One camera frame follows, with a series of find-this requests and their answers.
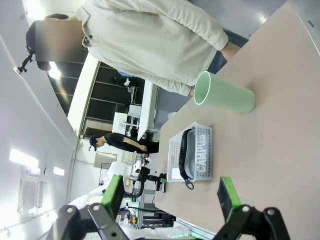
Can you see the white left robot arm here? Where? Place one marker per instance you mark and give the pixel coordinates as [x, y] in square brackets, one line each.
[117, 169]

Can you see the white perforated plastic basket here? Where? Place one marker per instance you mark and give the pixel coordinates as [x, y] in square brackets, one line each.
[207, 150]

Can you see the person's right forearm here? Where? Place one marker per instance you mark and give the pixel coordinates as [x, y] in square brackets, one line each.
[170, 80]

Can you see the person's left hand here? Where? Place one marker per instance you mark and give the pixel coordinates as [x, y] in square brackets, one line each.
[230, 50]

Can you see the white ceiling air conditioner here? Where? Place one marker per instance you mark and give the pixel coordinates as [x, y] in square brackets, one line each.
[29, 193]

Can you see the person in black clothes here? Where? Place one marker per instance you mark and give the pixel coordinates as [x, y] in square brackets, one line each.
[120, 141]

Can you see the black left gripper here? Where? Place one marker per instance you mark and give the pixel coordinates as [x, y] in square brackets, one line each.
[150, 176]

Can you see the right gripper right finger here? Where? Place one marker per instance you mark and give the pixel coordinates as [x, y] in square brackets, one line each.
[231, 197]

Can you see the pale green plastic cup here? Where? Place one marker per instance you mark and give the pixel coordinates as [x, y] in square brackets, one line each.
[230, 96]

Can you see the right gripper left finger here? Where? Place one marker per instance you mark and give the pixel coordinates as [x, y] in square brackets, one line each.
[113, 195]

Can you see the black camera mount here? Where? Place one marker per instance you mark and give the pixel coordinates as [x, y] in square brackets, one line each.
[24, 62]

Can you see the person's right hand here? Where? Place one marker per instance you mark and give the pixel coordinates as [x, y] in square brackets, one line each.
[191, 92]

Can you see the rectangular ceiling light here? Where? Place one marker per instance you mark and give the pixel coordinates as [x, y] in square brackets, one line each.
[58, 171]
[23, 158]
[54, 71]

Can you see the white box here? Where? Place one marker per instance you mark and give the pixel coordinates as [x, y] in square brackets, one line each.
[175, 173]

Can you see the person in beige sweater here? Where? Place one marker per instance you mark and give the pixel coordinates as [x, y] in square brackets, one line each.
[140, 37]

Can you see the aluminium frame rail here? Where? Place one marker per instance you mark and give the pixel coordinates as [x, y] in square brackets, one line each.
[195, 228]

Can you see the white background desk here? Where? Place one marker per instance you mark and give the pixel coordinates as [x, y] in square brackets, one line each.
[148, 110]

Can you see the grey CAMPUS pouch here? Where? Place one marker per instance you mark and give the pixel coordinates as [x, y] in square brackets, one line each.
[197, 155]

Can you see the person's left forearm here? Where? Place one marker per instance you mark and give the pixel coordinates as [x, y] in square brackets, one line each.
[205, 27]

